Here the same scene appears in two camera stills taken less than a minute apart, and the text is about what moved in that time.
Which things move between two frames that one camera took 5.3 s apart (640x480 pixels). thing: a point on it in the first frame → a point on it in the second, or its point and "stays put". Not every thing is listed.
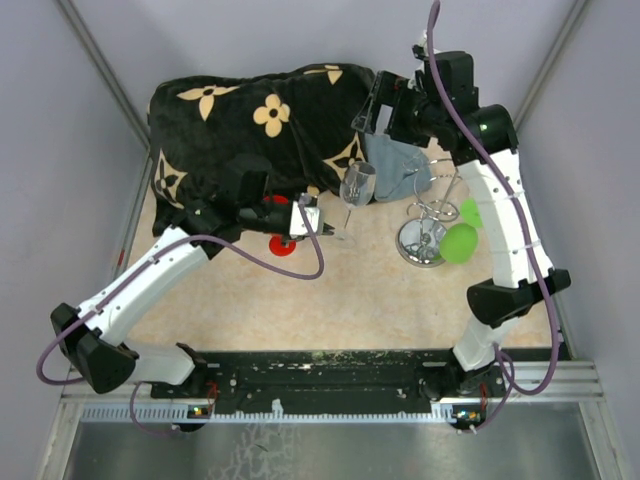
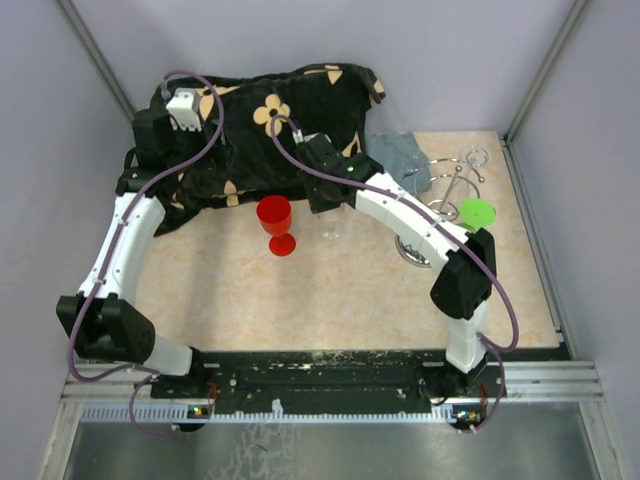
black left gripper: (327, 229) → (220, 156)
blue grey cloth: (402, 170) stays put
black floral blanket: (299, 120) stays put
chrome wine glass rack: (418, 240) stays put
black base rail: (410, 382) stays put
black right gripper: (389, 90) → (316, 205)
